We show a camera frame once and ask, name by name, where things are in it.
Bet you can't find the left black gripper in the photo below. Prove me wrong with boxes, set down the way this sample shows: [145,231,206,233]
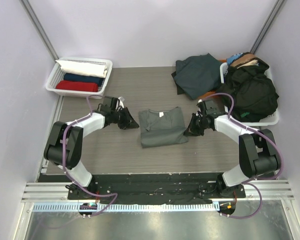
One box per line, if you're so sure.
[110,106,139,130]

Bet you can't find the grey t shirt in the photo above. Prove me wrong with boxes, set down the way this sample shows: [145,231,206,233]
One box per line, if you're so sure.
[138,106,189,148]

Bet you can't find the white plastic basket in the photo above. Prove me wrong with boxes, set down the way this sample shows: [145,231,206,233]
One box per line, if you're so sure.
[219,62,280,127]
[45,57,113,99]

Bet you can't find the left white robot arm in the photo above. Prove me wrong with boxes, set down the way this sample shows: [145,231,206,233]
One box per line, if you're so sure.
[43,96,139,200]

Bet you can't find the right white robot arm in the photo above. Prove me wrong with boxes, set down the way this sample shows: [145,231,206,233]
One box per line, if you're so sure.
[184,100,282,198]

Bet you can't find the navy rolled t shirt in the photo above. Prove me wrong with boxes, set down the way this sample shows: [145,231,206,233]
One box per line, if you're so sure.
[63,73,105,86]

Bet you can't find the dark teal t shirt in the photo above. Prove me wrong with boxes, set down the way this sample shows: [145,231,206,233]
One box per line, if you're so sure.
[171,53,222,100]

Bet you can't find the white rolled t shirt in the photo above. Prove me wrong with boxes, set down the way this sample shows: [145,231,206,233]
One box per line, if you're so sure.
[56,60,108,78]

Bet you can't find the black clothes pile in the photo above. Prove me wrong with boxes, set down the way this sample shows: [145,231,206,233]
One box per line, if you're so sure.
[216,56,279,123]

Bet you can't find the red rolled t shirt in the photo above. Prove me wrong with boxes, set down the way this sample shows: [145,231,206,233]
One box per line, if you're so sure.
[55,80,99,92]

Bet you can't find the blue and tan clothes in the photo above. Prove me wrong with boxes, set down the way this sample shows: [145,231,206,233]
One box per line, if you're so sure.
[226,52,256,68]

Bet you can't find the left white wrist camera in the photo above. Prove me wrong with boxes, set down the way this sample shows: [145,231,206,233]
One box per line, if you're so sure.
[117,96,125,109]

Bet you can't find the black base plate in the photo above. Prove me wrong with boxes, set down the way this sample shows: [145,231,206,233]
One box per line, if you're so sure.
[37,171,276,205]

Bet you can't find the slotted white cable duct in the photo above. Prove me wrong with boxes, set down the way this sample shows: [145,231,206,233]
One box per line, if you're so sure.
[32,201,220,213]

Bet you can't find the left aluminium frame post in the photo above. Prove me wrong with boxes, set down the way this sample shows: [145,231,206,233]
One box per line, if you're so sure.
[19,0,59,60]

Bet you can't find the aluminium frame post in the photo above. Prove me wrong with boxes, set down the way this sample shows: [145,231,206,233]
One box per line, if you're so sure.
[250,0,287,54]
[19,0,59,60]

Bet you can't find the right aluminium frame post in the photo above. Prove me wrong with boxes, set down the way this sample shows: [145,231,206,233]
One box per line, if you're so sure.
[250,0,287,54]

